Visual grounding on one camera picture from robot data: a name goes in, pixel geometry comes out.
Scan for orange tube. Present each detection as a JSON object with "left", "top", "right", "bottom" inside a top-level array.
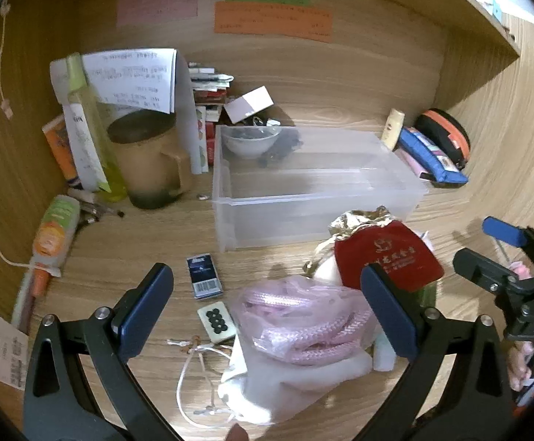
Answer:
[{"left": 42, "top": 114, "right": 82, "bottom": 190}]

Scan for orange paper note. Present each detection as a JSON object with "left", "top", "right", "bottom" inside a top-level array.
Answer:
[{"left": 214, "top": 2, "right": 333, "bottom": 38}]

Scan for small white box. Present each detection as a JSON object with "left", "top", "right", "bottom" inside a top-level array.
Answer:
[{"left": 223, "top": 86, "right": 274, "bottom": 124}]

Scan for small dark blue box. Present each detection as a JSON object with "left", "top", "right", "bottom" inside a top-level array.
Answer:
[{"left": 185, "top": 254, "right": 224, "bottom": 301}]

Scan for white printed paper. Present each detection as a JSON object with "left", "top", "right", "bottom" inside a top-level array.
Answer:
[{"left": 50, "top": 48, "right": 203, "bottom": 175}]

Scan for stack of small boxes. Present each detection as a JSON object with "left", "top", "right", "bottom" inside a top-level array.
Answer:
[{"left": 189, "top": 62, "right": 235, "bottom": 168}]

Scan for wooden shelf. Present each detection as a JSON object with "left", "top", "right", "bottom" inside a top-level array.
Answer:
[{"left": 419, "top": 0, "right": 523, "bottom": 59}]

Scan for person's right hand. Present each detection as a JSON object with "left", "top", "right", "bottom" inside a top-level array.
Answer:
[{"left": 507, "top": 342, "right": 534, "bottom": 393}]

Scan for small metal keys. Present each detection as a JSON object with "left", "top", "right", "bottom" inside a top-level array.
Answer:
[{"left": 67, "top": 188, "right": 125, "bottom": 227}]

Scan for white bowl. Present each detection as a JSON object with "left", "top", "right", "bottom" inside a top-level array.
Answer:
[{"left": 221, "top": 125, "right": 282, "bottom": 160}]

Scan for white round object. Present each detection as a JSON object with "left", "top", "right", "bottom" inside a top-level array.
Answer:
[{"left": 313, "top": 255, "right": 344, "bottom": 286}]

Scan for red pouch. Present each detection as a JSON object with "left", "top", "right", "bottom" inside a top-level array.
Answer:
[{"left": 334, "top": 220, "right": 445, "bottom": 293}]

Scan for clear plastic storage box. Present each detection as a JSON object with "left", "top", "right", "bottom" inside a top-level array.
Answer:
[{"left": 211, "top": 124, "right": 430, "bottom": 252}]

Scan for brown mug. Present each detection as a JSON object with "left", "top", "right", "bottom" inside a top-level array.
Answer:
[{"left": 107, "top": 109, "right": 193, "bottom": 209}]

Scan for orange pen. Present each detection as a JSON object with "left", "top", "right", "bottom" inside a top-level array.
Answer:
[{"left": 32, "top": 269, "right": 50, "bottom": 297}]

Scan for white drawstring bag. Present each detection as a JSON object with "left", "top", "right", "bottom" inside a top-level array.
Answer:
[{"left": 175, "top": 335, "right": 374, "bottom": 429}]

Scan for pink flat packet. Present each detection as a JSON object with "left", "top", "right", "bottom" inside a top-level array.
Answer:
[{"left": 398, "top": 147, "right": 435, "bottom": 182}]

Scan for pink paper note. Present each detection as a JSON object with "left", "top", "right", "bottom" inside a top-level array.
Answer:
[{"left": 116, "top": 0, "right": 199, "bottom": 27}]

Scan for pink rope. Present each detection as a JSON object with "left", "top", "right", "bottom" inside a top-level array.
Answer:
[{"left": 228, "top": 275, "right": 378, "bottom": 369}]

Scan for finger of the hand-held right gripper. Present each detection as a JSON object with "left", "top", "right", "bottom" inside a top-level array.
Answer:
[
  {"left": 482, "top": 216, "right": 531, "bottom": 249},
  {"left": 453, "top": 247, "right": 525, "bottom": 295}
]

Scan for string with paper tags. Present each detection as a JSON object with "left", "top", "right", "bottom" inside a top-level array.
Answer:
[{"left": 0, "top": 0, "right": 25, "bottom": 120}]

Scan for small cream bottle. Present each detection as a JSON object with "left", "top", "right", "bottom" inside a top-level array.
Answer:
[{"left": 381, "top": 109, "right": 406, "bottom": 151}]

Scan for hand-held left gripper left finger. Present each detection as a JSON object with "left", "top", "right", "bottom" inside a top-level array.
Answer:
[{"left": 23, "top": 263, "right": 180, "bottom": 441}]

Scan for green and orange bottle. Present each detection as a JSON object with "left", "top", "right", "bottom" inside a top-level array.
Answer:
[{"left": 30, "top": 194, "right": 81, "bottom": 279}]

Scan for pale pink pen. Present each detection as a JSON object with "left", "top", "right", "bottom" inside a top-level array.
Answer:
[{"left": 12, "top": 271, "right": 36, "bottom": 332}]

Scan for black and orange round case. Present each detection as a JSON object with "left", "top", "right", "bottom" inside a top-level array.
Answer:
[{"left": 415, "top": 108, "right": 472, "bottom": 171}]

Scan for gold foil bag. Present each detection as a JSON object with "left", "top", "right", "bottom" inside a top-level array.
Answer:
[{"left": 304, "top": 207, "right": 394, "bottom": 277}]

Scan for yellow-green bottle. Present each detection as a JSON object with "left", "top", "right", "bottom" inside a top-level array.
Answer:
[{"left": 62, "top": 54, "right": 128, "bottom": 203}]

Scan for blue pencil case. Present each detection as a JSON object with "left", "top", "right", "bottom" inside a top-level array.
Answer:
[{"left": 398, "top": 126, "right": 469, "bottom": 187}]

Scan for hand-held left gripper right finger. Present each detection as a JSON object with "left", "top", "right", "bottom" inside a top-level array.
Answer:
[{"left": 360, "top": 264, "right": 512, "bottom": 441}]

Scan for wooden desktop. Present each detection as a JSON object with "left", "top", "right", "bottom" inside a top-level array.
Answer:
[{"left": 12, "top": 73, "right": 534, "bottom": 441}]

